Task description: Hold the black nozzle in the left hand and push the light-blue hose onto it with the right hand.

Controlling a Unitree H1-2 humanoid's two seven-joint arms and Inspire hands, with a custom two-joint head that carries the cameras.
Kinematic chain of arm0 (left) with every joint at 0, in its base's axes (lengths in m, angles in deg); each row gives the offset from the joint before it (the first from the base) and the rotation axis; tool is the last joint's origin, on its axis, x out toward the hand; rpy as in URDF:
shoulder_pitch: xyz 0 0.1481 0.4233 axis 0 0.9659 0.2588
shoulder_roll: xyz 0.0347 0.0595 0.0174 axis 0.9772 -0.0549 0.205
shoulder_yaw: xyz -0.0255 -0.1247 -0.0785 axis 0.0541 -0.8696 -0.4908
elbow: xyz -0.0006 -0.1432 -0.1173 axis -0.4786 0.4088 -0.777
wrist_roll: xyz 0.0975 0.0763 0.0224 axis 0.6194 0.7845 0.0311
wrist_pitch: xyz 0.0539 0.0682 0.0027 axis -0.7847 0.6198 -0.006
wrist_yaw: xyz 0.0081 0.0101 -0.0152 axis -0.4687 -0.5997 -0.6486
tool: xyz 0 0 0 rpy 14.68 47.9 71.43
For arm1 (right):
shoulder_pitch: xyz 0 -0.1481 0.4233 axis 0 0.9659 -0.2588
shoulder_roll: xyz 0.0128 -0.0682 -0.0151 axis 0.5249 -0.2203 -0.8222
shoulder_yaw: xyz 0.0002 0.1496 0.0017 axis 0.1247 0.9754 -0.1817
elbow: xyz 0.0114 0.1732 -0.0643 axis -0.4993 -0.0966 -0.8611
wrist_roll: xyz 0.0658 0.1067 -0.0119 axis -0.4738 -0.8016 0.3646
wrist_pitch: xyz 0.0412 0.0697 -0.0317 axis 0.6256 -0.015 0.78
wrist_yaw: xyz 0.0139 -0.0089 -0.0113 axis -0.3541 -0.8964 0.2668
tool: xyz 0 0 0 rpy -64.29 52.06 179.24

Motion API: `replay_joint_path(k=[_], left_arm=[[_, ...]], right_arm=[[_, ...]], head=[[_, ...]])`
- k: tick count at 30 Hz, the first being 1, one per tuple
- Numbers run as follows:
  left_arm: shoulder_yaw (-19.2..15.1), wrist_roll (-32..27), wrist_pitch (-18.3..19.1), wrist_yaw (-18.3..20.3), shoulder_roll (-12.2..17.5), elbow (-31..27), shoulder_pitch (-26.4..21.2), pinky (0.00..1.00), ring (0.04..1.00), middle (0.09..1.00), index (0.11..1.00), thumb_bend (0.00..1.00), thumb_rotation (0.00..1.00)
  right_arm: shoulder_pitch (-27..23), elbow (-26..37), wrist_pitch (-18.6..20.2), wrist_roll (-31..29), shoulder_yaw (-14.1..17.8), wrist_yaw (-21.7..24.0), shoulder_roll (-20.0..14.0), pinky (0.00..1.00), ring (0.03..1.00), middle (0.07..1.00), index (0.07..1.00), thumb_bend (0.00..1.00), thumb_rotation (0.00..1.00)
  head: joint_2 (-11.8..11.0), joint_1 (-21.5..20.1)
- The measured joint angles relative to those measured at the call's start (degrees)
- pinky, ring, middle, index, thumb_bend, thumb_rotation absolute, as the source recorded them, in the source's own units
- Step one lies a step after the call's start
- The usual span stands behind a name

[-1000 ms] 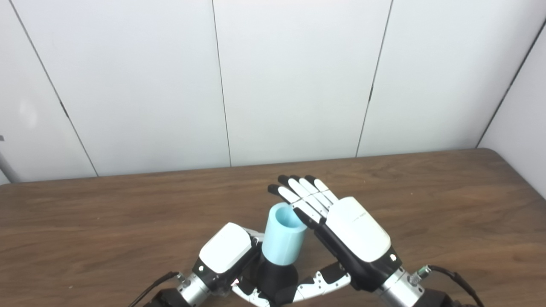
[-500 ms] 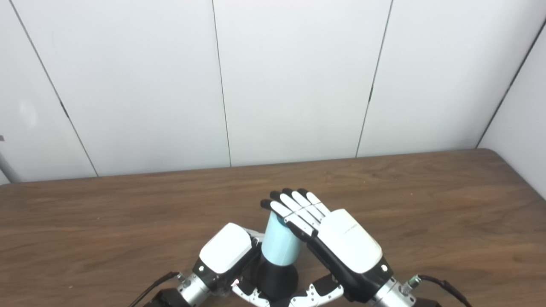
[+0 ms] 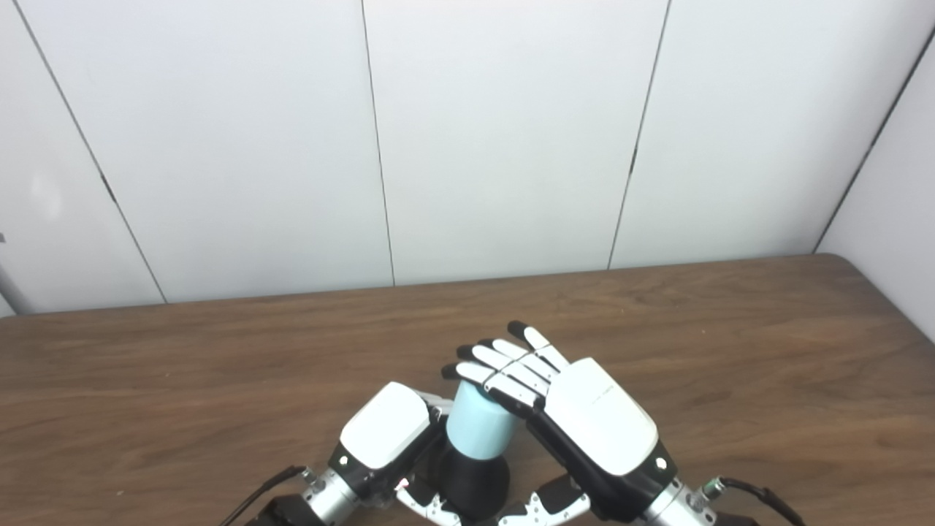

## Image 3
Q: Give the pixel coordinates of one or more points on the black funnel-shaped nozzle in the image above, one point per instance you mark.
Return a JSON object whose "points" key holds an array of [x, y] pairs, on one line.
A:
{"points": [[475, 486]]}

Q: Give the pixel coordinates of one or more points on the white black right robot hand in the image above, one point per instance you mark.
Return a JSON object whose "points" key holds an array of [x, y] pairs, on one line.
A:
{"points": [[599, 416]]}

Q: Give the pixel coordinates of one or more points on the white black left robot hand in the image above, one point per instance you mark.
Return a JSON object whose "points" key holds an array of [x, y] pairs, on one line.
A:
{"points": [[383, 424]]}

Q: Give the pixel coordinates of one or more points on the grey wall corner post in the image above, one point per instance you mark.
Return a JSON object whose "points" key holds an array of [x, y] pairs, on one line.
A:
{"points": [[12, 291]]}

